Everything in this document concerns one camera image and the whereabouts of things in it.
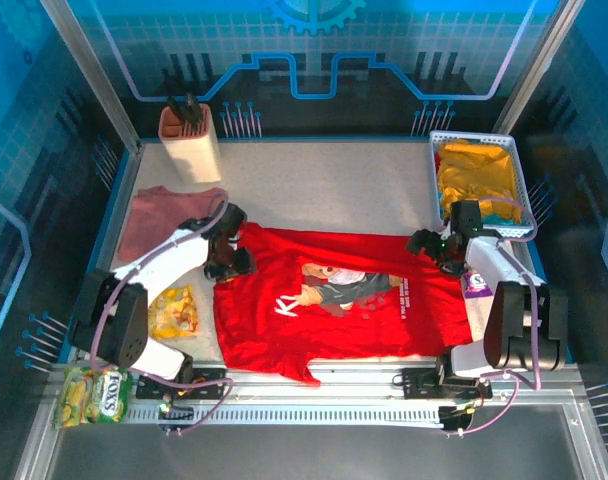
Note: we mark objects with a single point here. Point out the red printed t-shirt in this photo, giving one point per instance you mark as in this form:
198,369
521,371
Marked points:
264,325

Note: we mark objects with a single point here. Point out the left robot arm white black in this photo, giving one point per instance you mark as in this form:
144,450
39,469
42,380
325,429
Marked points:
169,260

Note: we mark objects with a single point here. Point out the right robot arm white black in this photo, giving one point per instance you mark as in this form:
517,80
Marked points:
509,325

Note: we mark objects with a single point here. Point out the purple pink snack packet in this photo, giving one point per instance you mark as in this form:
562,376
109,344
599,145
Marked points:
476,285

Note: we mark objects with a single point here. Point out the teal garment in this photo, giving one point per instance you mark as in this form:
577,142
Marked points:
496,219

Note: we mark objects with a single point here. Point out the yellow snack bag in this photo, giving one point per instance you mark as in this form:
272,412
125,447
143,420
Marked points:
174,312

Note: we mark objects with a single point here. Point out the white plastic mesh basket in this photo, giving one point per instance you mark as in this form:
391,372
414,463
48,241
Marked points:
514,231

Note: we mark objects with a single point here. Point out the yellow t-shirt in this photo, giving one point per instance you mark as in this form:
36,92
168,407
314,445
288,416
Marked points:
479,170

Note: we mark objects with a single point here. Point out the folded pink t-shirt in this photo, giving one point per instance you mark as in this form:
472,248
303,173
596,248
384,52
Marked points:
149,220

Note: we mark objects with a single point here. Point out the beige knife block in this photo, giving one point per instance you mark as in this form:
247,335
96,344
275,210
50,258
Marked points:
196,155

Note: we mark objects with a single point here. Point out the black controller board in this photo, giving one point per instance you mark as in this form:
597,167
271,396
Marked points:
179,413
454,420

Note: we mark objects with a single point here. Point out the green Fox's candy bag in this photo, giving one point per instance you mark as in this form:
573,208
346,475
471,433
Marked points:
94,397

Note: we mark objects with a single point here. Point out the grey metal panel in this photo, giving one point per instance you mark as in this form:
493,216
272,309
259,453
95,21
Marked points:
309,455

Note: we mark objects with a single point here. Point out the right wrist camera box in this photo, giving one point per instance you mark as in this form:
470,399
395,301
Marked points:
447,231

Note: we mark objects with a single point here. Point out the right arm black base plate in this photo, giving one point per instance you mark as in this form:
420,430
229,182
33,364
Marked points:
414,385

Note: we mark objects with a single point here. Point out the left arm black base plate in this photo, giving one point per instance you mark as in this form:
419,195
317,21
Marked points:
151,387

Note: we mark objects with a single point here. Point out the aluminium mounting rail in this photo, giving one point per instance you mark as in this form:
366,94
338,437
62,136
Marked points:
364,387

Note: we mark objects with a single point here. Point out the aluminium frame post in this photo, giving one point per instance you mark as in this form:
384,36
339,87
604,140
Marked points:
95,75
536,65

